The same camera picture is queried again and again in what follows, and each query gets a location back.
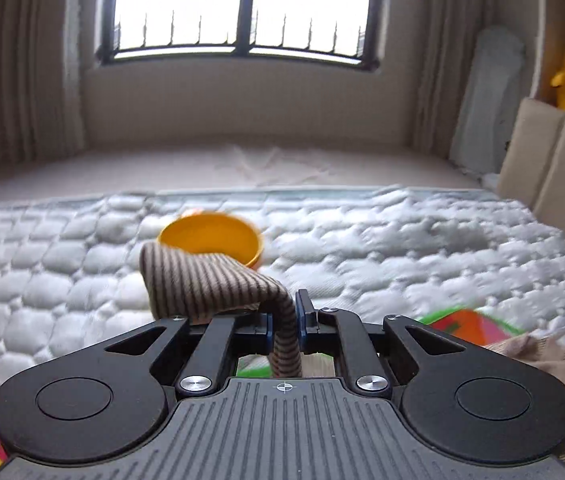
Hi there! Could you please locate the grey pillow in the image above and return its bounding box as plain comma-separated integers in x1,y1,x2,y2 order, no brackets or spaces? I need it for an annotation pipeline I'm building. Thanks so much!
450,27,526,176

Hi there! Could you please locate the white quilted mattress pad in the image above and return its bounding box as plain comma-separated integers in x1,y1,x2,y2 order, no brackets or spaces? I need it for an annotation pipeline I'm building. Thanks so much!
0,187,565,391

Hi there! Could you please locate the colourful printed play mat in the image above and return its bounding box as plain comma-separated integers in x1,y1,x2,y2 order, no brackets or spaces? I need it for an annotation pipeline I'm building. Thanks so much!
0,307,526,480

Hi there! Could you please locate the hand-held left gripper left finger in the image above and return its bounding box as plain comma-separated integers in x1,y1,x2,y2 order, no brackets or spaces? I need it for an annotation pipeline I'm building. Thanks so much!
104,312,276,395

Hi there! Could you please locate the black framed window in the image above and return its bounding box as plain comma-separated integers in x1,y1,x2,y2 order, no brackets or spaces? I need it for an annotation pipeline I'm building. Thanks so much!
95,0,381,73

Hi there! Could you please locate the beige striped garment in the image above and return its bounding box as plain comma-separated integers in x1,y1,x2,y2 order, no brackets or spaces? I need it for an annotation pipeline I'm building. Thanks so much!
140,242,565,480

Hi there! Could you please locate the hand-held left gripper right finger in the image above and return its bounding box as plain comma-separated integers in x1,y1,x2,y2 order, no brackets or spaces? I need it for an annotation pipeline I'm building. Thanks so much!
295,289,467,393

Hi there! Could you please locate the beige padded headboard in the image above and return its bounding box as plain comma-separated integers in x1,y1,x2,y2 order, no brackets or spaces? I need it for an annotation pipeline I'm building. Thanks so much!
497,97,565,276

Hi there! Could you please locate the beige bay window ledge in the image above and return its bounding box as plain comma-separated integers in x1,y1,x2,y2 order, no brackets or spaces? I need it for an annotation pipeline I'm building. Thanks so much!
0,147,468,203

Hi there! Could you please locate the yellow bowl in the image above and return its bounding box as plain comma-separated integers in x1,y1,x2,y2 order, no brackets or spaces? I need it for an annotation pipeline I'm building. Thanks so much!
158,211,264,270

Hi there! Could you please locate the beige curtain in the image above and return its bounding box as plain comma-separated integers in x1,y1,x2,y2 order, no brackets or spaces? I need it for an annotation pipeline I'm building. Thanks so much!
0,0,88,171
383,0,468,161

